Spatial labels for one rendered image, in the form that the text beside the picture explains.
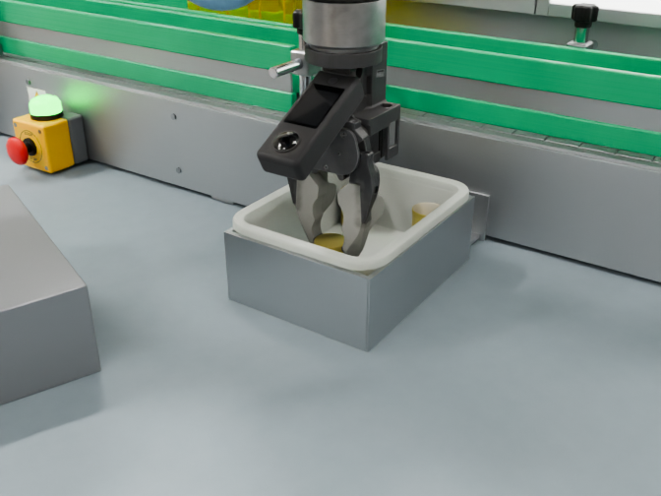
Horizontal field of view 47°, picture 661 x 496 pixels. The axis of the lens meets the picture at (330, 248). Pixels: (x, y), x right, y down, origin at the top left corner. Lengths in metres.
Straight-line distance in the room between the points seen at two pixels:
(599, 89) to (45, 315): 0.58
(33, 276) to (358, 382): 0.30
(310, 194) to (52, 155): 0.50
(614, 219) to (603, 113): 0.11
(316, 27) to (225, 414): 0.34
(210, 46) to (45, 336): 0.45
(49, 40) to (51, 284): 0.60
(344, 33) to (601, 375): 0.38
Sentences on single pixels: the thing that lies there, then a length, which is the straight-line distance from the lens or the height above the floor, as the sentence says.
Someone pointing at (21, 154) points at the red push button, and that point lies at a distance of 1.14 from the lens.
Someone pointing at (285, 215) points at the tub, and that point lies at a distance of 0.82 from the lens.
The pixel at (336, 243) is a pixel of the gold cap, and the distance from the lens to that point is 0.76.
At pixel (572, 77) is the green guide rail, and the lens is 0.85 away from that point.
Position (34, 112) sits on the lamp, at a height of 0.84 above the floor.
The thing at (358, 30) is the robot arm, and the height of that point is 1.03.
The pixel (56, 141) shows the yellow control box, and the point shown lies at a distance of 1.15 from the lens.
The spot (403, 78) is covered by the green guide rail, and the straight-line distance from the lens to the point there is 0.94.
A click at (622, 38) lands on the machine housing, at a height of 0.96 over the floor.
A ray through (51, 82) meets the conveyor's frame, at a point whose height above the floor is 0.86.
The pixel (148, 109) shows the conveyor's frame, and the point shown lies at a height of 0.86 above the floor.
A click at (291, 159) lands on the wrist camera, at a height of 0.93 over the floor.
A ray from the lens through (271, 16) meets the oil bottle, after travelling 1.04.
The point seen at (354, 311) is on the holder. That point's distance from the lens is 0.70.
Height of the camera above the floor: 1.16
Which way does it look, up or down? 28 degrees down
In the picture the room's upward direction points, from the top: straight up
